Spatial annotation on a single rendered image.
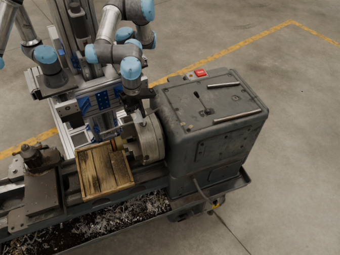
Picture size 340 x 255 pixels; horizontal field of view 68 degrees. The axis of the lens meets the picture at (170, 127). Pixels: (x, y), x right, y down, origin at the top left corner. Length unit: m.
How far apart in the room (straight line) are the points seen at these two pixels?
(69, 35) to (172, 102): 0.82
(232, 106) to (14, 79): 3.16
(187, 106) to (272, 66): 2.82
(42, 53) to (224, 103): 1.09
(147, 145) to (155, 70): 2.42
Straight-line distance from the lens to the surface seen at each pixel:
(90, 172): 1.64
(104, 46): 1.06
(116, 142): 1.44
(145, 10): 1.34
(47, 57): 1.66
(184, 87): 1.52
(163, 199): 1.85
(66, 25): 1.80
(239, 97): 1.52
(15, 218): 1.64
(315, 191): 2.91
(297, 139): 3.21
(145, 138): 1.33
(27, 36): 1.75
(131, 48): 1.03
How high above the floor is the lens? 2.27
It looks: 51 degrees down
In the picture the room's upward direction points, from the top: 2 degrees clockwise
